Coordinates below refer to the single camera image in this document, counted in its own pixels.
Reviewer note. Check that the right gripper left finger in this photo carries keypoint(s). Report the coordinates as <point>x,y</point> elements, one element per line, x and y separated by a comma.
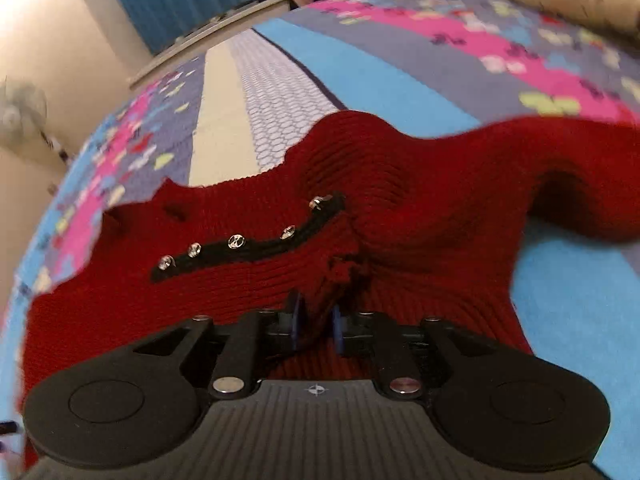
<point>137,402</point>

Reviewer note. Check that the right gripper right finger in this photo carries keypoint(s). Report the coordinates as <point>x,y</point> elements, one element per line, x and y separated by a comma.
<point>497,405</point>

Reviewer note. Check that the red knitted sweater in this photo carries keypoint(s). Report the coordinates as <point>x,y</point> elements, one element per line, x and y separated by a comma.
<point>413,228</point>

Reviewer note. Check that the white standing fan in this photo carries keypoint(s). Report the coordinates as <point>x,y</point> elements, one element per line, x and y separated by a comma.
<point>24,130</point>

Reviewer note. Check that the colourful floral bed blanket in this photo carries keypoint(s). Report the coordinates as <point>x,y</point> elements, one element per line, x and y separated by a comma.
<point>431,68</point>

